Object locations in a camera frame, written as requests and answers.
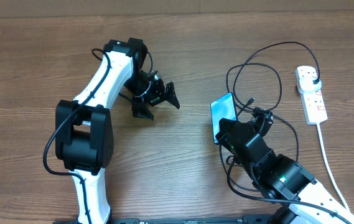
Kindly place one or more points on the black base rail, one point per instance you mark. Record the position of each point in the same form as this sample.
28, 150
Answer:
245, 219

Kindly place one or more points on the white power strip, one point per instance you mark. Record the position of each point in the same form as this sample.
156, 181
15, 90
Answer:
312, 103

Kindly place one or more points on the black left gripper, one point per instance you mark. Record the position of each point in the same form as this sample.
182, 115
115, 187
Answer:
158, 95

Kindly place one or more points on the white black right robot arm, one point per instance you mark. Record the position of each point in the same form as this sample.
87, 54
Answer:
279, 178

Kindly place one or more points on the white charger plug adapter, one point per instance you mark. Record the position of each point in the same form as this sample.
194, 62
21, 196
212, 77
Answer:
306, 85

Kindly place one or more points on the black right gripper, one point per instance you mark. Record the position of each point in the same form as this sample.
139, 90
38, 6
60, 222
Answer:
223, 140

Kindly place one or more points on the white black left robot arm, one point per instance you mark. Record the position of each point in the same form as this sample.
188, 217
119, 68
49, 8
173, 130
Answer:
83, 136

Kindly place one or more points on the Samsung Galaxy smartphone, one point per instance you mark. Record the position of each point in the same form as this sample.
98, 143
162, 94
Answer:
223, 107

